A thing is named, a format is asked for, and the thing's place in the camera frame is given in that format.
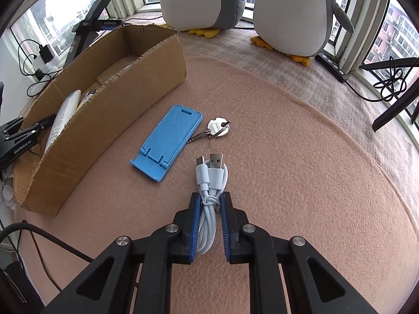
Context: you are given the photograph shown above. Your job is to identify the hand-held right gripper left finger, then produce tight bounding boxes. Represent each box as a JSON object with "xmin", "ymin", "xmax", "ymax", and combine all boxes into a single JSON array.
[{"xmin": 41, "ymin": 193, "xmax": 201, "ymax": 314}]

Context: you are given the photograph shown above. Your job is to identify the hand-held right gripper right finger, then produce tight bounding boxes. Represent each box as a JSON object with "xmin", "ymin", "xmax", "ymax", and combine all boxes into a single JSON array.
[{"xmin": 221, "ymin": 192, "xmax": 378, "ymax": 314}]

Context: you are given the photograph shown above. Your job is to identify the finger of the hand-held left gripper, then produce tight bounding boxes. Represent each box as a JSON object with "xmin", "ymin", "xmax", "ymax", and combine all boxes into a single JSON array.
[{"xmin": 0, "ymin": 114, "xmax": 57, "ymax": 142}]

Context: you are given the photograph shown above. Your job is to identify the white usb cable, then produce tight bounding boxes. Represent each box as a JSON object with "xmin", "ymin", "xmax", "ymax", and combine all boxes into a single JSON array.
[{"xmin": 195, "ymin": 153, "xmax": 230, "ymax": 256}]

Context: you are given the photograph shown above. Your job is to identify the cardboard box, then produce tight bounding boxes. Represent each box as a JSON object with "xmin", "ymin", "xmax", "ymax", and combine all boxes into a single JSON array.
[{"xmin": 12, "ymin": 23, "xmax": 187, "ymax": 216}]

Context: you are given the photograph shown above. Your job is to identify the white lotion tube blue cap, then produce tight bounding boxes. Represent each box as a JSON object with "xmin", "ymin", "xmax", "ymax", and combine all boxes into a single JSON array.
[{"xmin": 43, "ymin": 90, "xmax": 82, "ymax": 153}]

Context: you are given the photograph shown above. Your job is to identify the small white yellow bottle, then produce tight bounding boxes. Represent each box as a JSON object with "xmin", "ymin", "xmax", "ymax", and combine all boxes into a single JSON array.
[{"xmin": 79, "ymin": 89, "xmax": 98, "ymax": 106}]

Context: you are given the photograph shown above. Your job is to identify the white power strip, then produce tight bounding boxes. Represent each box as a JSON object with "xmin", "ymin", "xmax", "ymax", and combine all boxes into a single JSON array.
[{"xmin": 31, "ymin": 55, "xmax": 71, "ymax": 82}]

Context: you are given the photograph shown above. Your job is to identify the brown felt mat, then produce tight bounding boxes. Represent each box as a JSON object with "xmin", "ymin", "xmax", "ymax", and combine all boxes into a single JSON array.
[{"xmin": 13, "ymin": 51, "xmax": 419, "ymax": 314}]

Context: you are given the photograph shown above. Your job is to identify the black charger block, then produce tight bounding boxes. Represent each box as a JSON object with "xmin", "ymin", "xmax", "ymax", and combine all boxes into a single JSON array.
[{"xmin": 38, "ymin": 44, "xmax": 55, "ymax": 63}]

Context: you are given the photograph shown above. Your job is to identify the blue phone stand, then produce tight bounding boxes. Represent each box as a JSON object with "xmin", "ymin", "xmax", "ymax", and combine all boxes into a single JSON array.
[{"xmin": 130, "ymin": 105, "xmax": 203, "ymax": 182}]

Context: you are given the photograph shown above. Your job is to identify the silver keys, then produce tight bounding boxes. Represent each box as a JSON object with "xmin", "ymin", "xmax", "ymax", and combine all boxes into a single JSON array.
[{"xmin": 187, "ymin": 118, "xmax": 232, "ymax": 144}]

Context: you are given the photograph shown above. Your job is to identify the spare grey gripper device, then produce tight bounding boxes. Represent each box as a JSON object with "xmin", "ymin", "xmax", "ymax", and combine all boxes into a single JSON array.
[{"xmin": 67, "ymin": 0, "xmax": 125, "ymax": 68}]

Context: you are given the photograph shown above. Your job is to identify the dark bag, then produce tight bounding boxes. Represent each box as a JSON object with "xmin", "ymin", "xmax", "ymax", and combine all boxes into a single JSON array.
[{"xmin": 0, "ymin": 260, "xmax": 45, "ymax": 314}]

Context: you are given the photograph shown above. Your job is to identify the beige blanket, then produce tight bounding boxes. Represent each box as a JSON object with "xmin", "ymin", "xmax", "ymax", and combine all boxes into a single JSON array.
[{"xmin": 123, "ymin": 13, "xmax": 419, "ymax": 210}]

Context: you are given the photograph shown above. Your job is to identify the black power strip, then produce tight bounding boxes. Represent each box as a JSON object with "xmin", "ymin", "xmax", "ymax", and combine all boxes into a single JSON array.
[{"xmin": 315, "ymin": 52, "xmax": 348, "ymax": 83}]

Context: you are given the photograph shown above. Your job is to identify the large grey penguin plush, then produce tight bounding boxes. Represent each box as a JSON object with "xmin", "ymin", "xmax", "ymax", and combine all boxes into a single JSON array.
[{"xmin": 160, "ymin": 0, "xmax": 256, "ymax": 38}]

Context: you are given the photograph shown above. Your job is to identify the small grey penguin plush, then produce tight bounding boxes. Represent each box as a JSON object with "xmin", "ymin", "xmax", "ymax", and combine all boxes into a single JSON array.
[{"xmin": 240, "ymin": 0, "xmax": 355, "ymax": 68}]

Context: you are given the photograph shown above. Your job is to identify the black charger cable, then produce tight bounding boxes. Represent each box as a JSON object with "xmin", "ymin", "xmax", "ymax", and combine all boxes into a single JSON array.
[{"xmin": 17, "ymin": 39, "xmax": 44, "ymax": 76}]

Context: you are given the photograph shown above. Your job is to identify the black braided cable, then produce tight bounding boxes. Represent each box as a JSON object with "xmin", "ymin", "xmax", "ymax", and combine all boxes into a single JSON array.
[{"xmin": 0, "ymin": 221, "xmax": 95, "ymax": 264}]

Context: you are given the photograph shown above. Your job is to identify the black power strip cable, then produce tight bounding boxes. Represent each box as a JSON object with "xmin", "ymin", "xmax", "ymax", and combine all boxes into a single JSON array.
[{"xmin": 344, "ymin": 78, "xmax": 385, "ymax": 103}]

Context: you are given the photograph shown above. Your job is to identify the tangled black tripod cable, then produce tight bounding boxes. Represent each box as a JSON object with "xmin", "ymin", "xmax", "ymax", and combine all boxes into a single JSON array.
[{"xmin": 373, "ymin": 57, "xmax": 408, "ymax": 104}]

